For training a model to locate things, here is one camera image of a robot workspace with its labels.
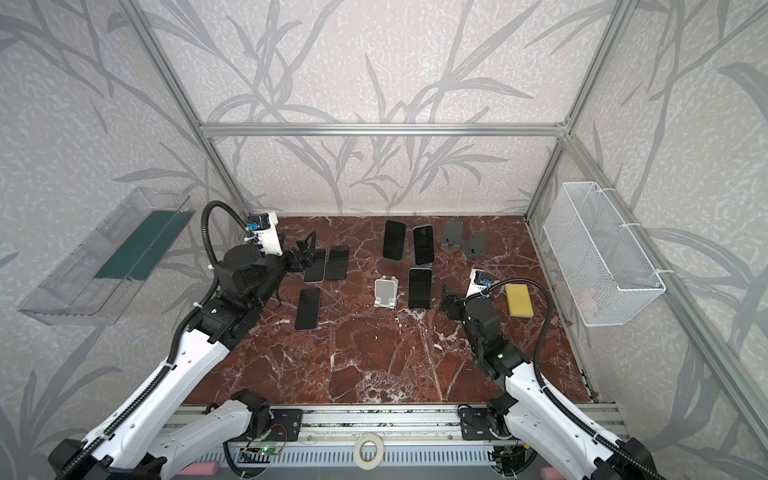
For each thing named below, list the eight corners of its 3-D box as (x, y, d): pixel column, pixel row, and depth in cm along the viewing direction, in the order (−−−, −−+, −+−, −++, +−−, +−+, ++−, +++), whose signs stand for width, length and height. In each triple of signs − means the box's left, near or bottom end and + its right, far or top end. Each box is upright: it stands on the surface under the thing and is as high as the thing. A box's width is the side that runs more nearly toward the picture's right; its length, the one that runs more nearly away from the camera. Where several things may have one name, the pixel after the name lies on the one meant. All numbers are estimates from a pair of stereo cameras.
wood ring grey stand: (439, 252, 112) (441, 236, 104) (437, 237, 117) (439, 220, 110) (460, 253, 112) (464, 236, 105) (458, 237, 117) (461, 220, 110)
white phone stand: (375, 308, 97) (373, 296, 91) (377, 282, 104) (375, 268, 97) (398, 309, 97) (397, 296, 91) (398, 282, 104) (398, 269, 97)
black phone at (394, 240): (384, 262, 109) (382, 234, 97) (387, 248, 113) (386, 220, 101) (402, 264, 108) (402, 236, 96) (404, 250, 113) (404, 221, 101)
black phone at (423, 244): (415, 268, 106) (417, 241, 95) (411, 254, 111) (412, 226, 99) (433, 265, 107) (437, 238, 96) (428, 251, 112) (431, 223, 100)
